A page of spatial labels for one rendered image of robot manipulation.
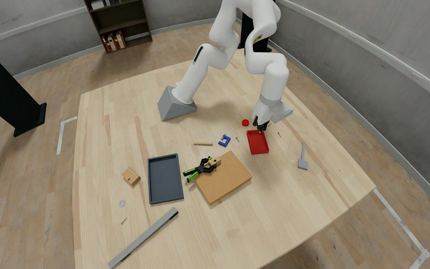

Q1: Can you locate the flat wooden board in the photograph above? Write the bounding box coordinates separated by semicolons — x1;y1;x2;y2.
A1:
194;150;252;205

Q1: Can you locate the red shallow tray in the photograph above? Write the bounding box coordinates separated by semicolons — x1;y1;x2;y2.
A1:
246;130;269;155

